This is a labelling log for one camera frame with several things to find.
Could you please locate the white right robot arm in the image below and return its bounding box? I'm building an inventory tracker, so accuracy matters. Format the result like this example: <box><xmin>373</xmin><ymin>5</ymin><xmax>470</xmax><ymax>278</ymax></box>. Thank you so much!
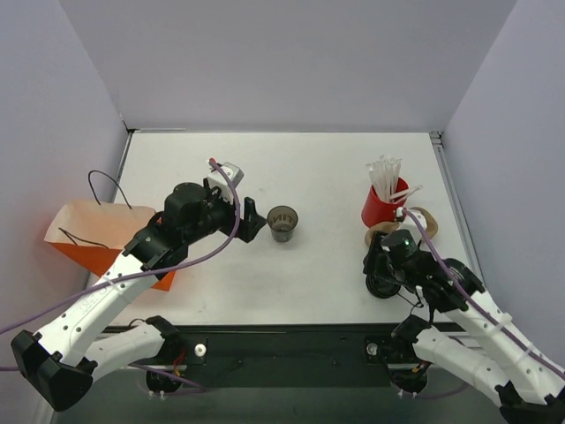
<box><xmin>363</xmin><ymin>228</ymin><xmax>564</xmax><ymax>423</ymax></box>

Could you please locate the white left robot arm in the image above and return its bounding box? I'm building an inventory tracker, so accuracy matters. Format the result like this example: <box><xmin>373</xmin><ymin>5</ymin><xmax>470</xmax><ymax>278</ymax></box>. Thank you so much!
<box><xmin>11</xmin><ymin>177</ymin><xmax>267</xmax><ymax>412</ymax></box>

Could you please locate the brown cardboard cup carrier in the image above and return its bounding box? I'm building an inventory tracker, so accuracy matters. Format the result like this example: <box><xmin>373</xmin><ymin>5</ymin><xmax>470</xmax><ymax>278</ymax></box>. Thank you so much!
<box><xmin>365</xmin><ymin>207</ymin><xmax>439</xmax><ymax>247</ymax></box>

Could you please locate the black cup lid on table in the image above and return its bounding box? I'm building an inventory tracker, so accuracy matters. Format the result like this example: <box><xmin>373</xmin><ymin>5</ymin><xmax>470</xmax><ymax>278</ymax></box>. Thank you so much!
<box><xmin>365</xmin><ymin>275</ymin><xmax>402</xmax><ymax>299</ymax></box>

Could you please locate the red straw holder cup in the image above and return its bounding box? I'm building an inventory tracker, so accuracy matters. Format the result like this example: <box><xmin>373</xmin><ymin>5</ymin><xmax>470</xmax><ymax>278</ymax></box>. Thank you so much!
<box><xmin>361</xmin><ymin>185</ymin><xmax>406</xmax><ymax>228</ymax></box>

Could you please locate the orange paper bag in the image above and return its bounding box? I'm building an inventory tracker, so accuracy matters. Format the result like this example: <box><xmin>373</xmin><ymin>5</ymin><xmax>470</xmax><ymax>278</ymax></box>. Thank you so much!
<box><xmin>44</xmin><ymin>200</ymin><xmax>155</xmax><ymax>276</ymax></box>

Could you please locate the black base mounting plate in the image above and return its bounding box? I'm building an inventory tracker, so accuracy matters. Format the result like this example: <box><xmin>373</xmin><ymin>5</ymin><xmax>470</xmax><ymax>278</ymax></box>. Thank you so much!
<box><xmin>143</xmin><ymin>324</ymin><xmax>428</xmax><ymax>391</ymax></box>

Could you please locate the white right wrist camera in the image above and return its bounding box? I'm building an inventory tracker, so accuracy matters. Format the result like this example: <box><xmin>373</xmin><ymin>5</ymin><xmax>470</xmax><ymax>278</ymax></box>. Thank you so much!
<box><xmin>394</xmin><ymin>207</ymin><xmax>439</xmax><ymax>243</ymax></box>

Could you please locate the aluminium frame rail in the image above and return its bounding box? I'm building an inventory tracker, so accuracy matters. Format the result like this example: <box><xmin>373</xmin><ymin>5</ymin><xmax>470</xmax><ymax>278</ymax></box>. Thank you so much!
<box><xmin>49</xmin><ymin>333</ymin><xmax>147</xmax><ymax>371</ymax></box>

